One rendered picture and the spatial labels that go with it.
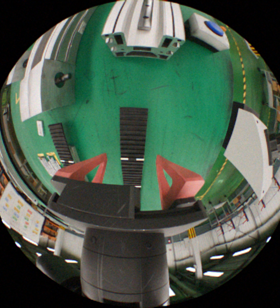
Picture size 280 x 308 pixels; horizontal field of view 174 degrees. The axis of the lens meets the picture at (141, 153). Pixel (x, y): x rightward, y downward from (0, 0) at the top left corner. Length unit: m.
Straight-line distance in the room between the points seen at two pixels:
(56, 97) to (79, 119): 0.08
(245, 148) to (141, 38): 0.34
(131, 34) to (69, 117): 0.21
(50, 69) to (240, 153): 0.47
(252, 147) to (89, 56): 0.44
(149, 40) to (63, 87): 0.16
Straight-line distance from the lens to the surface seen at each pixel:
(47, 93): 0.18
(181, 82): 0.21
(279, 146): 0.41
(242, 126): 0.34
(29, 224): 3.33
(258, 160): 0.31
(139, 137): 0.17
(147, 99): 0.19
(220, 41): 0.26
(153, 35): 0.19
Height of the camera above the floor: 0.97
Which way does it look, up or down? 56 degrees down
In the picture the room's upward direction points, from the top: 177 degrees clockwise
